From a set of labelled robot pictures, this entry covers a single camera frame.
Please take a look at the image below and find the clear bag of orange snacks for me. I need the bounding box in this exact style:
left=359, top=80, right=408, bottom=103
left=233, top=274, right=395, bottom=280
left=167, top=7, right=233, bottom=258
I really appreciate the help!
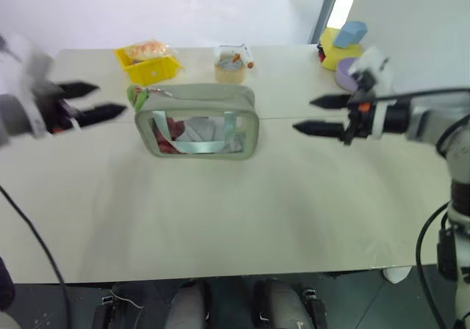
left=123, top=40, right=176, bottom=62

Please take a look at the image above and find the grey left robot leg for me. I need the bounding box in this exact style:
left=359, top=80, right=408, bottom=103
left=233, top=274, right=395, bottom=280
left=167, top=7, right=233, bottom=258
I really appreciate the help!
left=164, top=280, right=207, bottom=329

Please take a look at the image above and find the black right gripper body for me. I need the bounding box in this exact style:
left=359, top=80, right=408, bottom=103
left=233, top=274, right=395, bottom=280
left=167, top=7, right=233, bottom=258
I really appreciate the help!
left=339, top=72, right=379, bottom=146

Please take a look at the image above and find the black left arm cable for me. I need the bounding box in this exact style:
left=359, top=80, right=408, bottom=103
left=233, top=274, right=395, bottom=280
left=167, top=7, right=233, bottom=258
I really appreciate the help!
left=0, top=184, right=73, bottom=329

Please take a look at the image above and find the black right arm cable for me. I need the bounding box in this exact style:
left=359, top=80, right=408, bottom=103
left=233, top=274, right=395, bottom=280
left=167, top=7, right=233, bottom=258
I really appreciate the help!
left=372, top=87, right=470, bottom=329

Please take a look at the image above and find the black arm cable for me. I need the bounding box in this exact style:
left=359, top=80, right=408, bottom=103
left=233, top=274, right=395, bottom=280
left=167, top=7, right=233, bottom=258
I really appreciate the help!
left=0, top=184, right=73, bottom=329
left=372, top=87, right=470, bottom=329

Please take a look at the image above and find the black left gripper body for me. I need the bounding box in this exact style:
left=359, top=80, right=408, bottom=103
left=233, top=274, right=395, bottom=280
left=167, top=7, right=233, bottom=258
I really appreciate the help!
left=35, top=81, right=80, bottom=134

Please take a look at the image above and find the grey robot leg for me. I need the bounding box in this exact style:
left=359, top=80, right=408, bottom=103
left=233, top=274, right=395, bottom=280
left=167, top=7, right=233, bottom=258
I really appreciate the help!
left=164, top=280, right=207, bottom=329
left=256, top=277, right=308, bottom=329

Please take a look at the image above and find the clear green toiletry bag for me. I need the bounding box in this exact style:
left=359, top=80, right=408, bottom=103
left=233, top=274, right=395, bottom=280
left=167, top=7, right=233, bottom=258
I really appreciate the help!
left=126, top=83, right=261, bottom=162

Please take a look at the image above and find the grey cloth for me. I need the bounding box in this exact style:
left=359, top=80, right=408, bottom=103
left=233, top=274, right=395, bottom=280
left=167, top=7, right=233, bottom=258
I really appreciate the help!
left=178, top=117, right=244, bottom=153

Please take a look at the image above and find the white table foot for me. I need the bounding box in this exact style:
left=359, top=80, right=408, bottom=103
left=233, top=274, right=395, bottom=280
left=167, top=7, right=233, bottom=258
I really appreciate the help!
left=382, top=266, right=413, bottom=285

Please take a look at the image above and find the dark red cloth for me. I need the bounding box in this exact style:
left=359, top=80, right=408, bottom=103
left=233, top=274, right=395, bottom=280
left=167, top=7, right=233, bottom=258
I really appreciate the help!
left=153, top=117, right=187, bottom=154

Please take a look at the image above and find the grey right robot leg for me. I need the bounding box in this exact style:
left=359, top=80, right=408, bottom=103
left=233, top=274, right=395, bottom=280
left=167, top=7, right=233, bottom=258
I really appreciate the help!
left=256, top=277, right=308, bottom=329

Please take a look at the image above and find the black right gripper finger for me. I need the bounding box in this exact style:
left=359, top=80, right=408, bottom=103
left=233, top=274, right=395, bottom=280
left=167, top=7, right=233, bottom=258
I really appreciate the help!
left=292, top=120, right=347, bottom=137
left=309, top=94, right=353, bottom=111

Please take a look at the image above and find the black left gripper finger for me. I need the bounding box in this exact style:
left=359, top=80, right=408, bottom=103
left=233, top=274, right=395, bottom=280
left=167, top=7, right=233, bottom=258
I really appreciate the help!
left=75, top=103, right=129, bottom=129
left=58, top=82, right=101, bottom=98

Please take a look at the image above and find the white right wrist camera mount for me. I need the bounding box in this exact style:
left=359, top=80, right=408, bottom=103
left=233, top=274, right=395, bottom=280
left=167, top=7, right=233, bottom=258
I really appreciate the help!
left=347, top=46, right=396, bottom=141

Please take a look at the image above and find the blue hexagonal block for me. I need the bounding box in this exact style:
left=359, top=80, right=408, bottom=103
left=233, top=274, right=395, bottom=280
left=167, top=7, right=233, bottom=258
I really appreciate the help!
left=333, top=21, right=369, bottom=49

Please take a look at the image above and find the green zipper pull charm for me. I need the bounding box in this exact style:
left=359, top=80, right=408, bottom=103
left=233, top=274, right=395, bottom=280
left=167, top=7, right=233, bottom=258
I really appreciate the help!
left=126, top=84, right=149, bottom=112

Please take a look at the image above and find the black strap buckle device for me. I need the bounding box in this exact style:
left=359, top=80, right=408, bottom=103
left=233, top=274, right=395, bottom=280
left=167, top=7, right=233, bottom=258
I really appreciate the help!
left=90, top=291, right=120, bottom=329
left=303, top=287, right=329, bottom=329

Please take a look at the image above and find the yellow plastic bin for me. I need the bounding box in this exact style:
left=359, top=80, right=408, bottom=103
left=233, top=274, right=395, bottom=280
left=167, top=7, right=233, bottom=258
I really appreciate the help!
left=113, top=46, right=184, bottom=86

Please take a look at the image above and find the yellow block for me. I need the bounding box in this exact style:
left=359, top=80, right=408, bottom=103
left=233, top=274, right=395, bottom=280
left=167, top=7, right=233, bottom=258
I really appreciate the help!
left=319, top=27, right=365, bottom=73

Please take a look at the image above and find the purple round block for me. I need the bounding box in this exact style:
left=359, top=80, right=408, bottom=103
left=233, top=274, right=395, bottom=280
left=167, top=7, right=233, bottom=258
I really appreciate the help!
left=334, top=57, right=364, bottom=92

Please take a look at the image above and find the beige round container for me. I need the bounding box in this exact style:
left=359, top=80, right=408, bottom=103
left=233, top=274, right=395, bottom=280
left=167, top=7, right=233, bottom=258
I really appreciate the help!
left=214, top=57, right=247, bottom=84

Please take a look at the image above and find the clear bag with small items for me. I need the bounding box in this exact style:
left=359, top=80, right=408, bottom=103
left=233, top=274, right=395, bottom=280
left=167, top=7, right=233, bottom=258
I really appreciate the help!
left=213, top=43, right=257, bottom=70

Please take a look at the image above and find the grey window frame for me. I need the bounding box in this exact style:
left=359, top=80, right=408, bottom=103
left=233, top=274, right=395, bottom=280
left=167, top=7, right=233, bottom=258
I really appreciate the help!
left=309, top=0, right=347, bottom=46

